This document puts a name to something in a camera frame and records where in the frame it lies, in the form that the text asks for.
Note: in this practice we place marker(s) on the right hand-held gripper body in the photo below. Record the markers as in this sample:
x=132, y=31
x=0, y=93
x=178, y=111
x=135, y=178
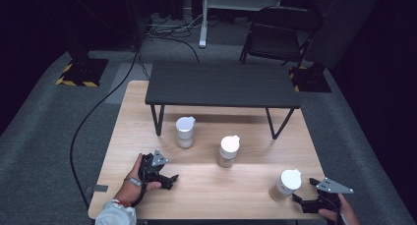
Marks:
x=327, y=198

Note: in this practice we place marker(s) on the black folding chair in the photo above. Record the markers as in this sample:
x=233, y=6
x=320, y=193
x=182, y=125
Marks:
x=277, y=35

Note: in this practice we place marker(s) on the white-lidded jar of brown powder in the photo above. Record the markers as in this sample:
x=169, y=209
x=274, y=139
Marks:
x=228, y=149
x=285, y=185

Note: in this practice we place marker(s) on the grey tape strip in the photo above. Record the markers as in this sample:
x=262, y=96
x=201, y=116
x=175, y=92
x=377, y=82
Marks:
x=101, y=188

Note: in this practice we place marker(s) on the white metal stand frame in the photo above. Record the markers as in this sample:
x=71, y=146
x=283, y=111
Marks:
x=205, y=18

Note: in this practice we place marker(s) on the person's left hand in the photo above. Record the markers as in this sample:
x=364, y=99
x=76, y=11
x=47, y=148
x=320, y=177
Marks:
x=131, y=190

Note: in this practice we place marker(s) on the person's right hand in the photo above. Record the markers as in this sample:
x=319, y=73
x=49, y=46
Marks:
x=345, y=215

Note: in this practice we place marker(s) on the white-lidded jar of white powder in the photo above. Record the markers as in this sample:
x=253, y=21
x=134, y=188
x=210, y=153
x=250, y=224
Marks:
x=185, y=128

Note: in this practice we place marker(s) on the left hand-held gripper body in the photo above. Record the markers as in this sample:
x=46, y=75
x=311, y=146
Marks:
x=149, y=169

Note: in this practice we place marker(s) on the grey hanging cloth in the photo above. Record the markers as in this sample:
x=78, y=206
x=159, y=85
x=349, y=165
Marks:
x=341, y=25

